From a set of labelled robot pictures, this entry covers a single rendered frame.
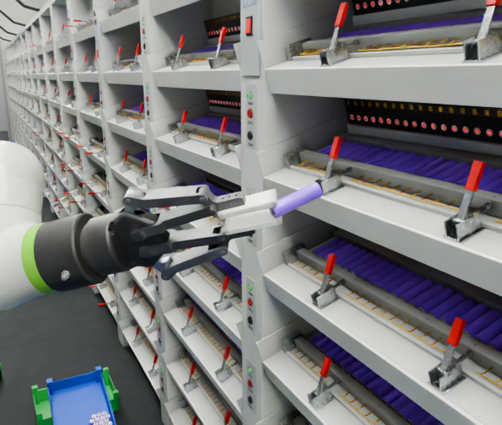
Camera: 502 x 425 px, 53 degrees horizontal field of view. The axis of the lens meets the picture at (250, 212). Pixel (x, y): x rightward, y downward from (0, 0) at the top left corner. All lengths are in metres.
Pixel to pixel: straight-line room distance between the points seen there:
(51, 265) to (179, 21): 1.12
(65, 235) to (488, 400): 0.54
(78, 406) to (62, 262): 1.53
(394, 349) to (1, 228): 0.56
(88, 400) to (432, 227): 1.71
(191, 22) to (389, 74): 1.05
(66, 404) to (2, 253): 1.51
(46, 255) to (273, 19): 0.58
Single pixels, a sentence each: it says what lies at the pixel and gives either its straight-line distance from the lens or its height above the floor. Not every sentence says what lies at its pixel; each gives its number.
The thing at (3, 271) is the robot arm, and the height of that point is 1.05.
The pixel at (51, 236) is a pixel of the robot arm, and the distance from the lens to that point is 0.65.
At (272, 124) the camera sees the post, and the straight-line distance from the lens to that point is 0.97.
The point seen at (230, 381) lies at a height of 0.50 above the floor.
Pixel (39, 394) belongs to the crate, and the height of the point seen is 0.04.
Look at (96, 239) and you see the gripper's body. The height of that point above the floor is 1.09.
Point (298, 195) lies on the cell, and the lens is 0.59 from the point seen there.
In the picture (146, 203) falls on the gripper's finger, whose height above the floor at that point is 1.14.
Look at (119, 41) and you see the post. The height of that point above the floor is 1.42.
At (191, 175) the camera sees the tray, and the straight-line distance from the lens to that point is 1.67.
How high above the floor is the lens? 1.28
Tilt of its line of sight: 15 degrees down
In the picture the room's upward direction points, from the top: straight up
